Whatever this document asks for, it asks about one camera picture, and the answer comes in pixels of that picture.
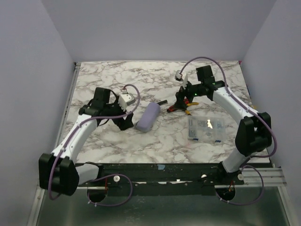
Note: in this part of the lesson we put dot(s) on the black comb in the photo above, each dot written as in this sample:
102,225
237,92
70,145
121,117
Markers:
162,102

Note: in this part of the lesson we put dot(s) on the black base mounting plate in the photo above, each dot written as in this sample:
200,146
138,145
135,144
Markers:
163,179

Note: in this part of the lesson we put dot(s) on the purple umbrella case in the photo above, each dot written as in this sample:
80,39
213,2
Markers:
148,117

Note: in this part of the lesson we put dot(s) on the clear plastic screw box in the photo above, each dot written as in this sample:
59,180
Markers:
206,129

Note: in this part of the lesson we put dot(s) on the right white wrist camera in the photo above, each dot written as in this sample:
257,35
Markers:
181,77

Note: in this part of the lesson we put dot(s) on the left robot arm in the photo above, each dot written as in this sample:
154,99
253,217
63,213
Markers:
58,172

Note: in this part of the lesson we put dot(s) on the red handled pliers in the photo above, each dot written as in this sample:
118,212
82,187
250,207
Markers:
185,101

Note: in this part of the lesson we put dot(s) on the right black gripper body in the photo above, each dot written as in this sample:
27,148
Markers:
183,93

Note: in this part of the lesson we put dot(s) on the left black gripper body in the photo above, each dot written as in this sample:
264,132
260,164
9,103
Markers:
121,115

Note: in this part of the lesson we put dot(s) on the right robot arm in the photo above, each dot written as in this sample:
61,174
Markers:
254,128

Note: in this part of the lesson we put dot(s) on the aluminium rail frame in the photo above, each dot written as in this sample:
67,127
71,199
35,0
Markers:
272,177

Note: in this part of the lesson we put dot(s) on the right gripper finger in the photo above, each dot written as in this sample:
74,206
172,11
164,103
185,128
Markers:
179,107
180,95

